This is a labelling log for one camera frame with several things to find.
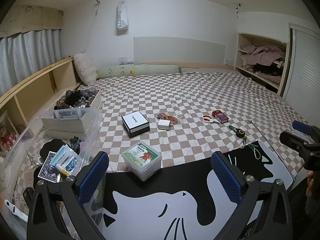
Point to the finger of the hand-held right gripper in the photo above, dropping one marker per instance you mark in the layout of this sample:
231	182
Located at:
302	128
291	141

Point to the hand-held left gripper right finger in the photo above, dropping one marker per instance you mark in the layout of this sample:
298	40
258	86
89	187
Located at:
225	177

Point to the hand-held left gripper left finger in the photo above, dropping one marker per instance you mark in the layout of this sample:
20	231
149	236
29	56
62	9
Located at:
93	177

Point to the clear box with green label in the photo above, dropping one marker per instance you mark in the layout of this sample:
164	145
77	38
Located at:
141	158

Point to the red cigarette pack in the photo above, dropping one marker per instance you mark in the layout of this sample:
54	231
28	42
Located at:
220	116

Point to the black and white gift box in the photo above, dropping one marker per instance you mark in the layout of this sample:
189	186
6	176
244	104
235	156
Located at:
135	122

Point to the large clear plastic container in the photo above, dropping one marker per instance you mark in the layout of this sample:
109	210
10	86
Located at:
22	142

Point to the white charger plug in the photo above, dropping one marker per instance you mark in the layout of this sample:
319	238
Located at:
163	125

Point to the bag of orange rubber bands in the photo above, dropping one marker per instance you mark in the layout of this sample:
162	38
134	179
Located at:
168	117

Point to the person's right hand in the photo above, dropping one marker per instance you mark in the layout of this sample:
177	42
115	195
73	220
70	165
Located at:
311	182

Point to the light blue face mask packet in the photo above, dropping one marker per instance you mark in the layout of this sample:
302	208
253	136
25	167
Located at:
66	158

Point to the blue playing card box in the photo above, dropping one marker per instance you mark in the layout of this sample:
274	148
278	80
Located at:
47	167

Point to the black and white cat mat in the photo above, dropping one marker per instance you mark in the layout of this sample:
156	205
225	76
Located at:
175	180

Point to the black cloth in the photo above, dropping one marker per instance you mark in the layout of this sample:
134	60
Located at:
51	146

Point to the dark clothes pile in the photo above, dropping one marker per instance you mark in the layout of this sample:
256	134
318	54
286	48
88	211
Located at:
267	68

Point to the white open storage box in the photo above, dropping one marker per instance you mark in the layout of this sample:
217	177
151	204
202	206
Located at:
96	100

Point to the pile of hair accessories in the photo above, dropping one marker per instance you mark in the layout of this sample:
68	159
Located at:
76	98

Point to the pink clothes pile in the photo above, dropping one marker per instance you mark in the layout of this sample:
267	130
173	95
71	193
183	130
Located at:
260	53

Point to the brown checkered blanket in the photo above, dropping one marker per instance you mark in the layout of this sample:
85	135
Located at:
190	92

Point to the red floral item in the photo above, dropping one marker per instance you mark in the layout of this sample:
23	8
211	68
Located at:
7	137

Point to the white wardrobe shelf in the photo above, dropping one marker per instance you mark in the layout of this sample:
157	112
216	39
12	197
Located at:
237	52

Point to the white fluffy pillow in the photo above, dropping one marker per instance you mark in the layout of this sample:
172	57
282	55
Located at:
84	67

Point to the wooden bedside shelf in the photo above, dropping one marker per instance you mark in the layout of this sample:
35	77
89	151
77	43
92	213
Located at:
37	80

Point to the green bolster pillow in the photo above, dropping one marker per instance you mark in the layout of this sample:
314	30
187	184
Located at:
140	70

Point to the grey headboard panel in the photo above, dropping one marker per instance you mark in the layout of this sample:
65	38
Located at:
180	50

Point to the grey curtain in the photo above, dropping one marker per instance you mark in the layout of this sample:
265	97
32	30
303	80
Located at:
27	55

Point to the white hanging paper bag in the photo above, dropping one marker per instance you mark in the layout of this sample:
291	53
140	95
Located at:
122	17

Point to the beige patterned curtain valance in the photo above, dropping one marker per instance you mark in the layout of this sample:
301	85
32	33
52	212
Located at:
30	17

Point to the small white wall socket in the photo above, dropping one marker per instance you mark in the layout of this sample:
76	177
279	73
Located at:
228	61

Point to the white wall socket panel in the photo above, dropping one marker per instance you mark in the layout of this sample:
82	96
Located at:
125	60

